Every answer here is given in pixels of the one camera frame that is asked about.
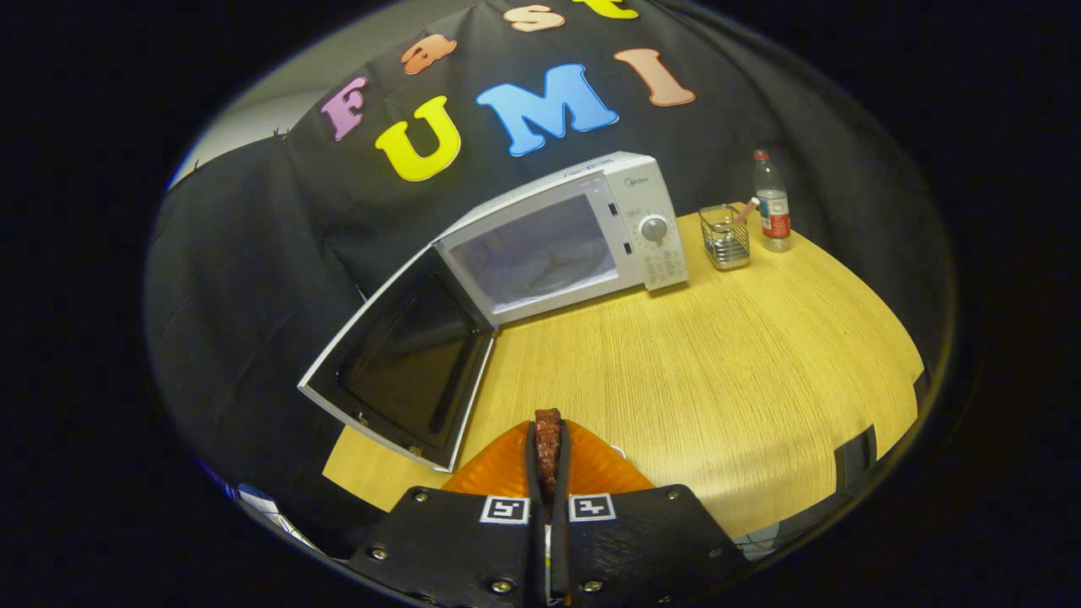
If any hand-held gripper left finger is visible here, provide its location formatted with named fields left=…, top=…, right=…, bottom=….
left=348, top=421, right=546, bottom=608

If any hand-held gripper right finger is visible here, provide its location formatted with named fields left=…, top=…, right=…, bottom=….
left=551, top=420, right=751, bottom=607

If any brown grilled meat piece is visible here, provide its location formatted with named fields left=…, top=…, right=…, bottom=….
left=534, top=409, right=563, bottom=508

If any white toaster oven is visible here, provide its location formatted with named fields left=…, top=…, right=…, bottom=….
left=297, top=151, right=689, bottom=472

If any black rectangular object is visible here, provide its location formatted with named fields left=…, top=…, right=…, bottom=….
left=834, top=425, right=879, bottom=489

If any clear plastic water bottle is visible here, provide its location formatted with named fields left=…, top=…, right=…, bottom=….
left=752, top=149, right=792, bottom=253

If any metal wire basket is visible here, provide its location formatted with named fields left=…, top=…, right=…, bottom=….
left=699, top=204, right=752, bottom=271

